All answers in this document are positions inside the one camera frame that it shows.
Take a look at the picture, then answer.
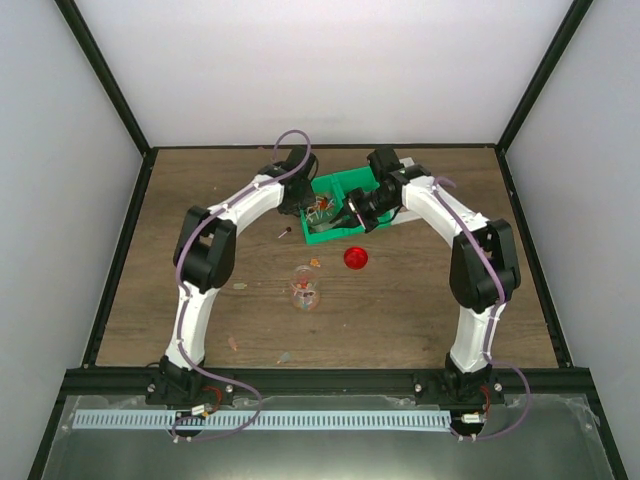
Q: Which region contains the green double candy bin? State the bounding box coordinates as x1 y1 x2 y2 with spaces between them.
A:
300 167 379 245

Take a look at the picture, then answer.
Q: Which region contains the clear plastic jar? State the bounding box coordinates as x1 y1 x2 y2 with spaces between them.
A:
290 265 320 311

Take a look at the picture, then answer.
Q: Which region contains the green slotted scoop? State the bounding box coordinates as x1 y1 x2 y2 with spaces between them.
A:
308 211 340 234

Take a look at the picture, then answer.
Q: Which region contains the white candy bin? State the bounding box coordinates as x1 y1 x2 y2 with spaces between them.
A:
383 154 429 224

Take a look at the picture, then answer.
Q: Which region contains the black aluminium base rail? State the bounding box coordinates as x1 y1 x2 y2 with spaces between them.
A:
62 366 596 406

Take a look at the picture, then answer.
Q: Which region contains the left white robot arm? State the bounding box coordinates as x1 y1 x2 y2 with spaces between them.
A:
159 146 315 404

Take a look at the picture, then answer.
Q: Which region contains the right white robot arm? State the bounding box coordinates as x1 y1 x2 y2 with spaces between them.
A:
331 147 521 403

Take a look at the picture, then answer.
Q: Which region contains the red jar lid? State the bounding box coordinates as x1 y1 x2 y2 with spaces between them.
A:
343 246 369 270

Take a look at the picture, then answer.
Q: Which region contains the light blue slotted strip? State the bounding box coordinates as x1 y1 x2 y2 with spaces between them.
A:
72 409 451 432

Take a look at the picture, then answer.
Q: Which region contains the spilled candy near rail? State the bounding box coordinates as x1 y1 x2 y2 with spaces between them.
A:
277 352 291 364

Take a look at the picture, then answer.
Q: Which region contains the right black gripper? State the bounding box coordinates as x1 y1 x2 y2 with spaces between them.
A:
338 188 399 234

